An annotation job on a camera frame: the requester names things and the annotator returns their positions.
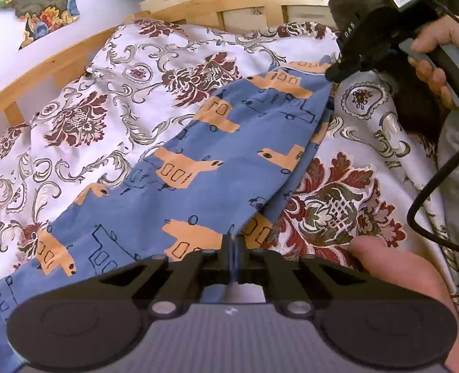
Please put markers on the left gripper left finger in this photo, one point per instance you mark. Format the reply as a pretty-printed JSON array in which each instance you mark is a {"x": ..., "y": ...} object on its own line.
[{"x": 187, "y": 281}]

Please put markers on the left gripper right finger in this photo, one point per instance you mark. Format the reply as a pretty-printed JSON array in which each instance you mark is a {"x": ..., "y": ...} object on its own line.
[{"x": 276, "y": 277}]

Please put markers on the blue pyjama pants orange print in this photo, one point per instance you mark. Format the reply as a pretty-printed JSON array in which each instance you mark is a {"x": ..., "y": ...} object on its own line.
[{"x": 232, "y": 168}]

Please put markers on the person right hand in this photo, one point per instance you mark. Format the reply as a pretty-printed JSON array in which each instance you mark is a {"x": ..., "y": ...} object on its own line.
[{"x": 440, "y": 32}]

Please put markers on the floral white red bedspread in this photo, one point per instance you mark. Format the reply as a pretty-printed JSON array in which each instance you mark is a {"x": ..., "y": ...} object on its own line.
[{"x": 134, "y": 96}]

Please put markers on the wooden bed frame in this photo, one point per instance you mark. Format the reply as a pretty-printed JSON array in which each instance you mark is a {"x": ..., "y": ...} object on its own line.
[{"x": 239, "y": 21}]

